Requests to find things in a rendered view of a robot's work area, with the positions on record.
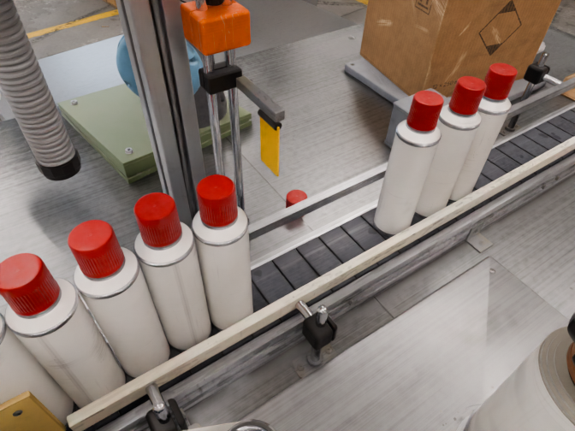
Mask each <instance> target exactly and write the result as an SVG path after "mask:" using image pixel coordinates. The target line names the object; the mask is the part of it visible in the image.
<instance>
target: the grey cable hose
mask: <svg viewBox="0 0 575 431"><path fill-rule="evenodd" d="M0 89H1V91H2V92H3V95H4V96H5V98H6V101H7V103H8V104H9V107H10V108H11V110H12V113H13V114H14V116H15V119H16V120H17V122H18V124H19V126H20V129H21V131H22V132H23V134H24V136H25V138H26V140H27V143H28V144H29V146H30V148H31V149H32V152H33V154H34V156H35V157H36V161H35V163H36V165H37V167H38V169H39V172H40V173H41V174H43V175H44V177H45V178H47V179H48V180H55V181H58V180H66V179H69V178H71V177H73V176H75V175H76V174H77V173H78V172H79V171H80V168H81V164H80V155H79V152H78V151H77V150H76V149H75V148H74V147H73V144H72V143H71V139H70V138H69V136H68V132H67V129H66V127H65V125H64V124H63V121H62V117H61V115H60V114H59V111H58V109H57V106H56V104H55V101H54V99H53V97H52V94H51V93H50V89H49V87H48V84H47V83H46V79H45V77H44V74H43V72H42V71H41V67H40V66H39V62H38V60H37V58H36V56H35V53H34V51H33V48H32V46H31V42H30V40H29V39H28V36H27V34H26V30H25V27H24V26H23V24H22V21H21V19H20V16H19V14H18V13H17V8H16V7H15V5H14V1H13V0H0Z"/></svg>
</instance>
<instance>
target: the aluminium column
mask: <svg viewBox="0 0 575 431"><path fill-rule="evenodd" d="M116 6H117V9H118V13H119V16H120V20H121V24H122V30H123V33H124V37H125V40H126V44H127V50H128V54H129V57H130V61H131V64H132V69H133V75H134V78H135V82H136V86H137V89H138V93H139V99H140V102H141V106H142V109H143V113H144V117H145V123H146V126H147V130H148V133H149V137H150V141H151V147H152V150H153V154H154V157H155V161H156V165H157V171H158V174H159V178H160V181H161V185H162V189H163V193H166V194H168V195H170V196H171V197H172V198H173V199H174V201H175V205H176V208H177V212H178V216H179V220H180V222H183V223H185V224H186V225H188V226H189V227H190V228H191V229H192V217H191V213H190V209H189V204H188V200H187V192H186V188H185V182H184V177H183V172H182V166H181V155H180V149H179V144H178V138H177V133H176V129H175V119H174V114H173V110H172V104H171V99H170V95H169V86H168V81H167V76H166V72H165V67H164V63H163V55H162V51H161V47H160V43H159V38H158V34H157V27H156V22H155V18H154V14H153V9H152V5H151V0H116ZM157 6H158V10H159V14H160V19H161V23H162V28H163V36H164V40H165V44H166V49H167V53H168V58H169V66H170V71H171V75H172V80H173V85H174V90H175V100H176V105H177V110H178V116H179V121H180V126H181V136H182V142H183V147H184V153H185V159H186V165H187V177H188V183H189V188H190V193H191V199H192V203H193V211H194V214H195V215H196V214H197V212H199V202H198V197H197V192H196V187H197V185H198V183H199V182H200V181H201V180H202V179H203V178H205V177H206V176H205V166H204V159H203V153H202V147H201V141H200V135H199V124H198V117H197V111H196V106H195V100H194V94H193V83H192V76H191V70H190V64H189V58H188V52H187V41H186V38H185V36H184V31H183V25H182V19H181V0H157Z"/></svg>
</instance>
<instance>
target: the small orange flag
mask: <svg viewBox="0 0 575 431"><path fill-rule="evenodd" d="M258 115H259V116H260V143H261V160H262V161H263V162H264V163H265V165H266V166H267V167H268V168H269V169H270V170H271V171H272V172H273V173H274V174H275V175H276V176H277V177H278V176H279V144H280V129H281V128H282V124H281V123H280V122H279V121H278V122H274V121H273V120H272V119H271V118H269V117H268V116H267V115H266V114H265V113H264V112H263V111H262V110H261V109H259V110H258Z"/></svg>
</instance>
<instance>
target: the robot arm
mask: <svg viewBox="0 0 575 431"><path fill-rule="evenodd" d="M192 1H195V0H181V4H182V3H188V2H192ZM186 41H187V52H188V58H189V64H190V70H191V76H192V83H193V94H194V100H195V106H196V111H197V117H198V124H199V129H200V128H203V127H208V126H210V118H209V110H208V103H207V96H206V90H205V89H204V88H203V87H202V86H201V85H200V81H199V69H200V68H202V67H203V62H202V55H201V52H200V51H199V50H198V49H197V48H196V47H195V46H193V45H192V44H191V43H190V42H189V41H188V40H187V39H186ZM116 66H117V69H118V72H119V74H120V76H121V78H122V79H123V81H124V82H125V84H126V85H127V87H128V88H129V89H130V90H131V91H132V92H133V93H135V94H136V95H137V96H139V93H138V89H137V86H136V82H135V78H134V75H133V69H132V64H131V61H130V57H129V54H128V50H127V44H126V40H125V37H124V35H123V36H122V37H121V39H120V41H119V43H118V45H117V52H116ZM217 102H218V111H219V120H221V119H222V118H223V117H224V116H225V115H226V114H227V99H226V96H225V94H224V92H219V93H217Z"/></svg>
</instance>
